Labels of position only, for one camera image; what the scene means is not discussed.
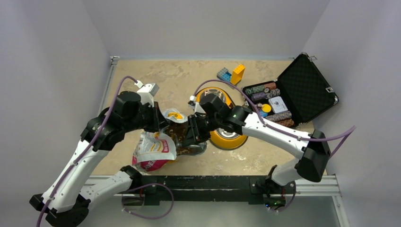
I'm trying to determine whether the yellow double pet bowl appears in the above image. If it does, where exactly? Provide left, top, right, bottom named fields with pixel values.
left=193, top=87, right=249, bottom=151

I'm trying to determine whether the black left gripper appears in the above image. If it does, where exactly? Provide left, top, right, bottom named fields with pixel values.
left=123, top=101, right=170, bottom=133

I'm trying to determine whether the black poker chip case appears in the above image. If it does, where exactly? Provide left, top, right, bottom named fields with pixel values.
left=242, top=52, right=339, bottom=128

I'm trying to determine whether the silver metal food scoop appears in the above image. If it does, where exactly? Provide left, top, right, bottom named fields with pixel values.
left=177, top=142, right=207, bottom=156

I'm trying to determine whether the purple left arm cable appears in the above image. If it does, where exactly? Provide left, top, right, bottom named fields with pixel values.
left=36, top=75, right=140, bottom=227

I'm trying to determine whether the white playing card box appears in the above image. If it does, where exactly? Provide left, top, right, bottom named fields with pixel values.
left=268, top=96, right=288, bottom=114

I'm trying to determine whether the yellow round chip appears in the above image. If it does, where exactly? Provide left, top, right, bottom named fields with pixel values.
left=261, top=104, right=271, bottom=113

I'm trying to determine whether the toy brick stack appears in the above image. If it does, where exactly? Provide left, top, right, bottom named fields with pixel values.
left=216, top=64, right=246, bottom=87

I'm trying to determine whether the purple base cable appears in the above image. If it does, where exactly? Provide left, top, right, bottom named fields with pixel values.
left=121, top=183, right=174, bottom=220

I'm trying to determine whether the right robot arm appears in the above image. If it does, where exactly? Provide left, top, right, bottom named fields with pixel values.
left=182, top=94, right=331, bottom=192

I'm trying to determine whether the pet food bag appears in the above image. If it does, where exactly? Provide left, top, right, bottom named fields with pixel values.
left=131, top=108, right=188, bottom=172

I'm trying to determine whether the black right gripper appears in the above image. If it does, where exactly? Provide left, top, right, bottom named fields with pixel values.
left=183, top=114, right=220, bottom=148

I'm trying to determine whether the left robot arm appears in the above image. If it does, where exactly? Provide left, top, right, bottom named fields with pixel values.
left=30, top=81, right=167, bottom=227

